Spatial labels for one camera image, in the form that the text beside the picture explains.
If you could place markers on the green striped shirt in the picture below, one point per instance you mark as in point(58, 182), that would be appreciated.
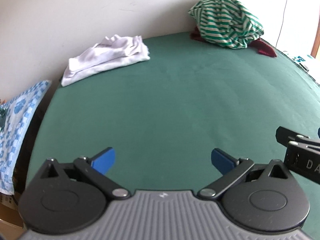
point(225, 17)

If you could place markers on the blue white patterned cloth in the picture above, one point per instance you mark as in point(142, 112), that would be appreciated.
point(20, 120)

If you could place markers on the teal printed packet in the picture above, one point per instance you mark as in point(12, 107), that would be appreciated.
point(298, 59)

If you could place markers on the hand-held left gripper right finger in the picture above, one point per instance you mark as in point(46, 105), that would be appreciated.
point(221, 160)

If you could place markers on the green table cloth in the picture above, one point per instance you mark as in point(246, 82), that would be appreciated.
point(162, 92)

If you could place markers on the wooden window frame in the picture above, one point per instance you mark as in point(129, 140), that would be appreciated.
point(314, 45)

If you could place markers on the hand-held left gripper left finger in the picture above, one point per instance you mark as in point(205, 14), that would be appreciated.
point(105, 158)

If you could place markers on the white folded garment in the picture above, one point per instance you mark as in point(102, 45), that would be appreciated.
point(105, 57)

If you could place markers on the dark red garment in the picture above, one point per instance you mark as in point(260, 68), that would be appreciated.
point(265, 48)

